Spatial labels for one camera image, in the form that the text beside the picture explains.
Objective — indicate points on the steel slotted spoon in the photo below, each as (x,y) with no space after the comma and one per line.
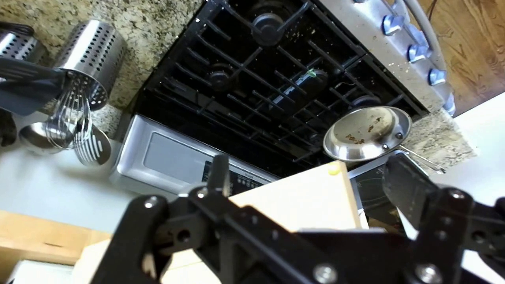
(94,147)

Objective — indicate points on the steel ladle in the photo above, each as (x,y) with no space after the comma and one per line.
(41,137)

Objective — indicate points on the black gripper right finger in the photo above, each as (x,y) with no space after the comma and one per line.
(447,237)

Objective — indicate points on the silver stove knob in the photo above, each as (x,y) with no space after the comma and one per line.
(393,24)
(419,52)
(450,104)
(436,76)

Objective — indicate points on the black plastic spatula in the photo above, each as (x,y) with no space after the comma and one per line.
(26,83)

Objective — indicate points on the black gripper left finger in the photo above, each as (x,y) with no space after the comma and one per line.
(142,237)

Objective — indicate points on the steel frying pan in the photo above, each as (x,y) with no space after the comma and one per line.
(365,131)

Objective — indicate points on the wooden wall cabinet frame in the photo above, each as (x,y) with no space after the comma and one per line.
(41,237)

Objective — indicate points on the small perforated steel utensil holder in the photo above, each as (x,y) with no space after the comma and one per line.
(16,44)

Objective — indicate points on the large perforated steel utensil holder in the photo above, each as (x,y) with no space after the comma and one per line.
(95,57)

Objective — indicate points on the stainless steel stove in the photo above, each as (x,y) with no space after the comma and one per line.
(273,83)

